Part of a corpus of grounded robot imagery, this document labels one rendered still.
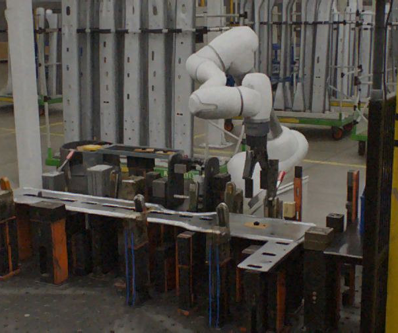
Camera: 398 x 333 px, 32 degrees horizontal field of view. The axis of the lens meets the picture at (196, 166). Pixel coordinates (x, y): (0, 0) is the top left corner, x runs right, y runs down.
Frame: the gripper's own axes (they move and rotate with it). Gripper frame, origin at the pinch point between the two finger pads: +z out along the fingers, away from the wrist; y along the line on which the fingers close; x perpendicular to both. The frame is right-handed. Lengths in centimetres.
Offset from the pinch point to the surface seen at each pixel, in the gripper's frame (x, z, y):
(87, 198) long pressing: -79, 13, -5
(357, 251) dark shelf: 42.0, 10.2, 20.4
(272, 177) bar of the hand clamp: 0.2, -1.5, -15.2
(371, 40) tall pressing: -194, -13, -957
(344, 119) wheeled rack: -171, 86, -727
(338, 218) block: 31.0, 5.5, 3.6
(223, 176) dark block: -22.2, 1.2, -19.2
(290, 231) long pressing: 13.3, 13.1, 1.5
